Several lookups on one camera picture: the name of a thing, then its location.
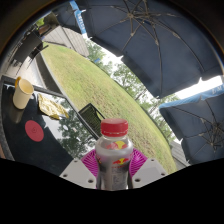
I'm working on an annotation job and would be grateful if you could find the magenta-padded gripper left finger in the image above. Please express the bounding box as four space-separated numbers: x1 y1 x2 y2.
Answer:
59 148 100 190

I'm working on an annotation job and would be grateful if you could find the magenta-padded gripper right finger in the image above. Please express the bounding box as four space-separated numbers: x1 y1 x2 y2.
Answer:
127 148 168 190

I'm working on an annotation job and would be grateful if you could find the red-capped drink bottle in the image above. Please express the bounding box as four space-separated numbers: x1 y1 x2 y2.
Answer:
94 118 134 192

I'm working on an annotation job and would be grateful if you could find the grey-roofed building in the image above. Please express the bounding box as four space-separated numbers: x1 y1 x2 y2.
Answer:
43 26 90 58
169 141 192 168

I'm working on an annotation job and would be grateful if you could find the dark slatted patio chair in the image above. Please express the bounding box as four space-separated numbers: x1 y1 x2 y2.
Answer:
78 103 108 140

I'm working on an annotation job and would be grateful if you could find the flat round red coaster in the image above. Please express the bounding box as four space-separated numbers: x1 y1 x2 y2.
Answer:
24 119 45 143

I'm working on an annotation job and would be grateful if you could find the navy umbrella with blue band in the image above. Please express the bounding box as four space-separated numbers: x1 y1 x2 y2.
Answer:
158 84 224 166
51 0 88 36

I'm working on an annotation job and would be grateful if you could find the crumpled gold foil wrapper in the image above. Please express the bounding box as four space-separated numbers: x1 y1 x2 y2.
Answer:
37 93 70 120

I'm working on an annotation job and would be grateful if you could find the pale yellow cup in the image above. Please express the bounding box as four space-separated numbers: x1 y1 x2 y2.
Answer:
12 76 35 110

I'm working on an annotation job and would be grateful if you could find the large navy patio umbrella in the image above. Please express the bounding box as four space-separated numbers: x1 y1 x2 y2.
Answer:
53 0 224 99

